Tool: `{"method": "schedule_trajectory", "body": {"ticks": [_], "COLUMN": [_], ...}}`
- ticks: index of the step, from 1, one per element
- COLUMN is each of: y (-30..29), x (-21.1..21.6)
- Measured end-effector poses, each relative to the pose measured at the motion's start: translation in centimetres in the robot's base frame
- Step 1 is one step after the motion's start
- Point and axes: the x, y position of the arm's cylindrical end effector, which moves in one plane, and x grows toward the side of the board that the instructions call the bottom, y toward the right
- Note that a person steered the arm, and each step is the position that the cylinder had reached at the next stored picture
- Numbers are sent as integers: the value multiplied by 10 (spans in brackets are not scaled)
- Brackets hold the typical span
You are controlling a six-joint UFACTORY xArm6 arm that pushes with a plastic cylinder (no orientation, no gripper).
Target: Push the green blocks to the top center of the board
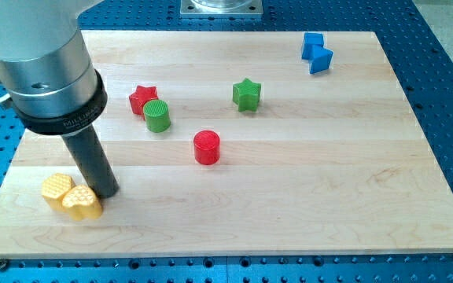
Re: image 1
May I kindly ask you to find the red cylinder block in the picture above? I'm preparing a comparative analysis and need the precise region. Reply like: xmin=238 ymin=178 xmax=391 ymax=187
xmin=193 ymin=130 xmax=220 ymax=165

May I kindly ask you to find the yellow heart block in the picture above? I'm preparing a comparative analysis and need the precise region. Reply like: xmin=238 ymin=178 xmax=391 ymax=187
xmin=62 ymin=185 xmax=103 ymax=221

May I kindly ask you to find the wooden board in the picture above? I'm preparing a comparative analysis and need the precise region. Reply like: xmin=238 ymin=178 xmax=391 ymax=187
xmin=0 ymin=31 xmax=453 ymax=259

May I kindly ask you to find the green star block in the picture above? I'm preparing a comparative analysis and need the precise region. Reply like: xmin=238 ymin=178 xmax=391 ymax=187
xmin=232 ymin=78 xmax=262 ymax=112

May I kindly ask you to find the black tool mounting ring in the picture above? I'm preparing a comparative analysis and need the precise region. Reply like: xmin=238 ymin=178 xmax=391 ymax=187
xmin=13 ymin=70 xmax=108 ymax=135

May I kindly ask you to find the yellow hexagon block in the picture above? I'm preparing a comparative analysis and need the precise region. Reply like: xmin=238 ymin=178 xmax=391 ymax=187
xmin=41 ymin=173 xmax=76 ymax=211

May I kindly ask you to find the green cylinder block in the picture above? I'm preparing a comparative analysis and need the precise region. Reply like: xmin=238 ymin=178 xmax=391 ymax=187
xmin=143 ymin=99 xmax=171 ymax=133

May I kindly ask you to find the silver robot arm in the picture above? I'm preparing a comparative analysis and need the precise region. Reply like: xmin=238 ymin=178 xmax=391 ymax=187
xmin=0 ymin=0 xmax=119 ymax=198

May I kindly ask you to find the red star block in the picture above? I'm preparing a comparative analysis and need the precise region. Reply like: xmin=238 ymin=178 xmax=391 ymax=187
xmin=129 ymin=86 xmax=158 ymax=116

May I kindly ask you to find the blue perforated table plate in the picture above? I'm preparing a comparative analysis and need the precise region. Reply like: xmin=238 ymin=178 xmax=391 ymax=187
xmin=0 ymin=0 xmax=453 ymax=282

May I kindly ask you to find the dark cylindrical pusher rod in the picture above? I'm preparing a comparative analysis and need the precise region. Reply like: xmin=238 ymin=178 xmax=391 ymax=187
xmin=61 ymin=125 xmax=120 ymax=199

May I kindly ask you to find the blue triangular block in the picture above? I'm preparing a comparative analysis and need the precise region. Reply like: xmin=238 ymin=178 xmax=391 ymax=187
xmin=309 ymin=45 xmax=333 ymax=74

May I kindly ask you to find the blue cube block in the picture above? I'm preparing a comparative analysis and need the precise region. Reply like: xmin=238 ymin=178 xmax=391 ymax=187
xmin=301 ymin=32 xmax=324 ymax=60

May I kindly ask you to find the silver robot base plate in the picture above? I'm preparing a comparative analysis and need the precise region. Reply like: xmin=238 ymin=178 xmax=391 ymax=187
xmin=180 ymin=0 xmax=263 ymax=17

